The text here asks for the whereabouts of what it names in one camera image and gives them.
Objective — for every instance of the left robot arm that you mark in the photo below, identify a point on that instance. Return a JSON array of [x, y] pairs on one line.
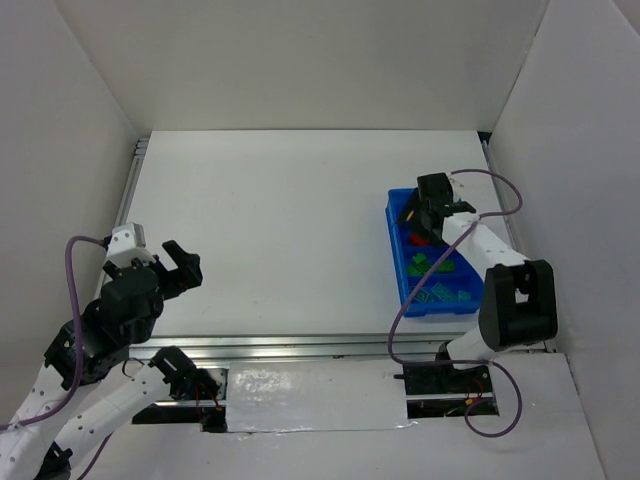
[[48, 435]]

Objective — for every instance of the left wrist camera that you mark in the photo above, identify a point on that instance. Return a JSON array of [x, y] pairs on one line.
[[128, 244]]

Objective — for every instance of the green square lego brick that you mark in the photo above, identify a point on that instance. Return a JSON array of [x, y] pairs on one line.
[[448, 266]]

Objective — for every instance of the light blue long lego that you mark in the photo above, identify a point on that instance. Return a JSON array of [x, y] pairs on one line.
[[442, 293]]

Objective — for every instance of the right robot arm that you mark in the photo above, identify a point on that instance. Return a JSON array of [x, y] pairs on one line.
[[518, 303]]

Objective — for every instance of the light blue oval lego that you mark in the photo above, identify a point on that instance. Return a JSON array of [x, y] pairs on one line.
[[464, 296]]

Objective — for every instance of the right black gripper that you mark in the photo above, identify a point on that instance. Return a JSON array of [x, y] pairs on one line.
[[426, 215]]

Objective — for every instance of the white foil cover plate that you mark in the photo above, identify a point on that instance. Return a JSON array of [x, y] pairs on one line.
[[320, 396]]

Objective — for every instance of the blue compartment tray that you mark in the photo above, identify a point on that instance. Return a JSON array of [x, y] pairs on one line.
[[454, 288]]

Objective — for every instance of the green curved lego brick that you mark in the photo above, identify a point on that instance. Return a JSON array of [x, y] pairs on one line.
[[419, 259]]

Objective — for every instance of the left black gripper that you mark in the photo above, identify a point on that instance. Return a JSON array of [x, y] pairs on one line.
[[167, 275]]

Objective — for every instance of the green lego with red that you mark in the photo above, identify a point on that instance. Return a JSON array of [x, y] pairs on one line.
[[423, 267]]

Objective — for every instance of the red flower lego piece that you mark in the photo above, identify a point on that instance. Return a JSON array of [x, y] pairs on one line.
[[417, 240]]

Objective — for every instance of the aluminium frame rail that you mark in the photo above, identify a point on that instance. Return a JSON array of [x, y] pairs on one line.
[[216, 350]]

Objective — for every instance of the small green lego brick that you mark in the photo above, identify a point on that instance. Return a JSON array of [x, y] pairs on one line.
[[414, 271]]

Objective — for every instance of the teal square lego brick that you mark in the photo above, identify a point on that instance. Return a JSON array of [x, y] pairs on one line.
[[423, 297]]

